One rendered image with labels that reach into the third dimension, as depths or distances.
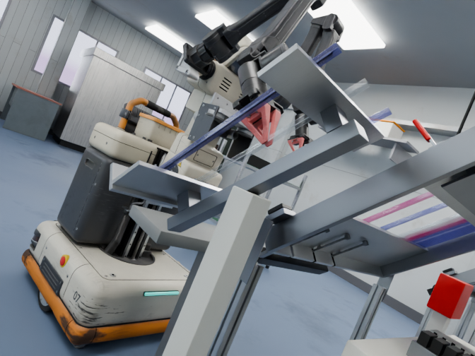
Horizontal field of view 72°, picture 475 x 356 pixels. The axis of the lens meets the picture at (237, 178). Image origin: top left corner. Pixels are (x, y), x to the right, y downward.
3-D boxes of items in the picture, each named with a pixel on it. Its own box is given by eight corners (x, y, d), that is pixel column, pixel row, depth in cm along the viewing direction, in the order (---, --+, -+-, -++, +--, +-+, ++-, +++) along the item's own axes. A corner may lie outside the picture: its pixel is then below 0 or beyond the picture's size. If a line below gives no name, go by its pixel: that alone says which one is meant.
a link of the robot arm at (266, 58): (259, 80, 84) (239, 52, 80) (298, 56, 79) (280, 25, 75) (256, 104, 75) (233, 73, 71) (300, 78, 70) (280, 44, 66)
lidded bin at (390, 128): (399, 147, 458) (406, 131, 458) (388, 138, 435) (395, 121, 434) (370, 142, 492) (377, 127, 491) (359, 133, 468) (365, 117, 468)
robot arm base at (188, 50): (203, 59, 134) (182, 43, 124) (219, 49, 129) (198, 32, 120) (205, 76, 130) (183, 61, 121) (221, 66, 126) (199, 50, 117)
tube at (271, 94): (136, 186, 74) (136, 182, 75) (141, 188, 75) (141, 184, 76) (337, 47, 46) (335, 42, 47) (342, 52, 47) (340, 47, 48)
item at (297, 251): (271, 253, 87) (266, 228, 91) (380, 277, 129) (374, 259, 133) (274, 251, 86) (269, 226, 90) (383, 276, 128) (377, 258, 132)
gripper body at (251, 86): (285, 114, 72) (278, 88, 75) (256, 93, 64) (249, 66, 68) (262, 128, 75) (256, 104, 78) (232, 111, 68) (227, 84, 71)
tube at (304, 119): (172, 197, 81) (172, 193, 82) (177, 198, 82) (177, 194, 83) (367, 82, 54) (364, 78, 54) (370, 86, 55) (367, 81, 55)
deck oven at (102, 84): (114, 157, 818) (145, 82, 815) (131, 169, 726) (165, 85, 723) (47, 134, 718) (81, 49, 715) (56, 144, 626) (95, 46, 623)
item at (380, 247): (273, 242, 88) (271, 231, 89) (381, 270, 130) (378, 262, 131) (333, 215, 77) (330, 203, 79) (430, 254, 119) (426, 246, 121)
